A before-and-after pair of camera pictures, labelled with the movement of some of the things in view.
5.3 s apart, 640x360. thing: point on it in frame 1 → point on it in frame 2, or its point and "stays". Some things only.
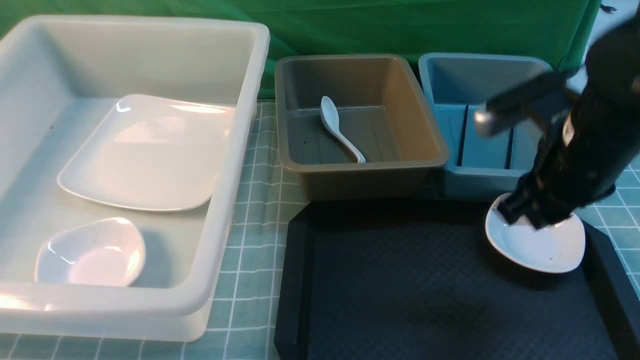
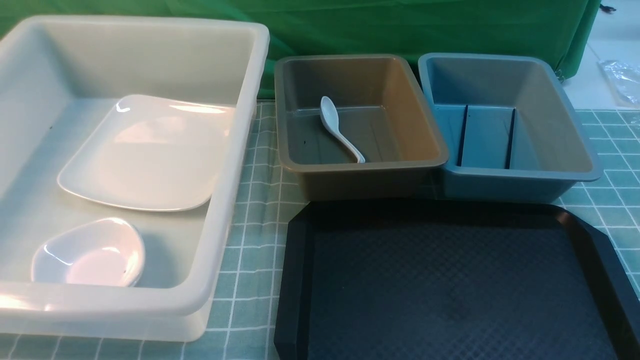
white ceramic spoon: (329, 114) stays
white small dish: (559, 248) → (109, 252)
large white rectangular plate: (152, 153) stays
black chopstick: (507, 166) stays
